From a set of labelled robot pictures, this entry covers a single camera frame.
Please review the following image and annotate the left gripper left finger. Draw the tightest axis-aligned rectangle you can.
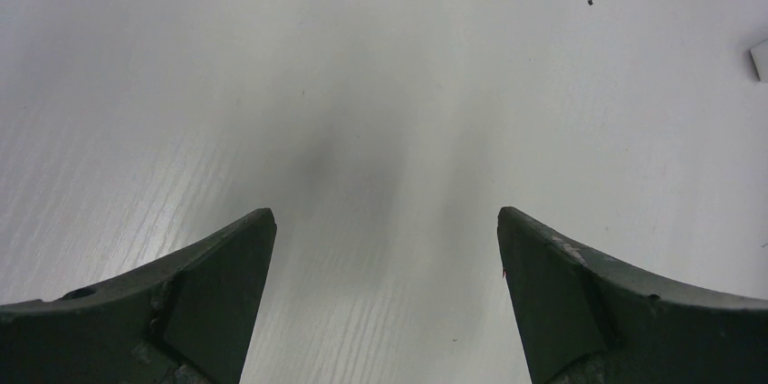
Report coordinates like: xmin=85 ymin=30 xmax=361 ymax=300
xmin=1 ymin=208 xmax=277 ymax=383

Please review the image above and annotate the white clothes rack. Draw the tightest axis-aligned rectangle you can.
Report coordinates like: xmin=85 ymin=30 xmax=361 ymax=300
xmin=750 ymin=39 xmax=768 ymax=83

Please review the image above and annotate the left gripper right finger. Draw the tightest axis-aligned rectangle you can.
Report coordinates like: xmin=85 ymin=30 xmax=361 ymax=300
xmin=497 ymin=207 xmax=767 ymax=383

